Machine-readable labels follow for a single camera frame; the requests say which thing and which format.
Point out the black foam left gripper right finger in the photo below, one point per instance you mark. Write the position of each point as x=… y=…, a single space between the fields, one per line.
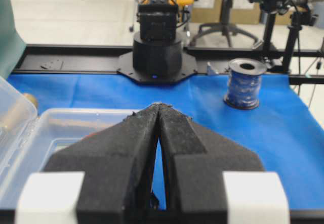
x=215 y=180

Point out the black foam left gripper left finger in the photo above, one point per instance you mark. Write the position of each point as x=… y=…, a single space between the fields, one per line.
x=97 y=179

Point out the black robot arm with base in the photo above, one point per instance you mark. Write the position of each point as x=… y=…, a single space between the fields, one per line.
x=157 y=56

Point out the clear plastic tool box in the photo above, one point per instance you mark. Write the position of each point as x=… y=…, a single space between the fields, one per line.
x=28 y=139

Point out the blue table cloth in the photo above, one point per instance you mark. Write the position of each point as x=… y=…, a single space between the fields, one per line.
x=281 y=130

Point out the brass cylinder object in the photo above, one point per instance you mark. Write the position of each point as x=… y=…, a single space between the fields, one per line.
x=31 y=98

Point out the green curtain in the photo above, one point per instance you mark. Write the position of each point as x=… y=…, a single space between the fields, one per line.
x=12 y=45

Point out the black office chair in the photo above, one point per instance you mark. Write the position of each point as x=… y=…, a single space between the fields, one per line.
x=223 y=26

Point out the blue wire spool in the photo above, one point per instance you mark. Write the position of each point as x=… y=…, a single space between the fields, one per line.
x=244 y=83

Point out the black table frame rail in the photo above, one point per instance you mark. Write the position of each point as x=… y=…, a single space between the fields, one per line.
x=38 y=59

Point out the black camera stand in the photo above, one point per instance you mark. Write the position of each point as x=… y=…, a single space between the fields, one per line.
x=301 y=16

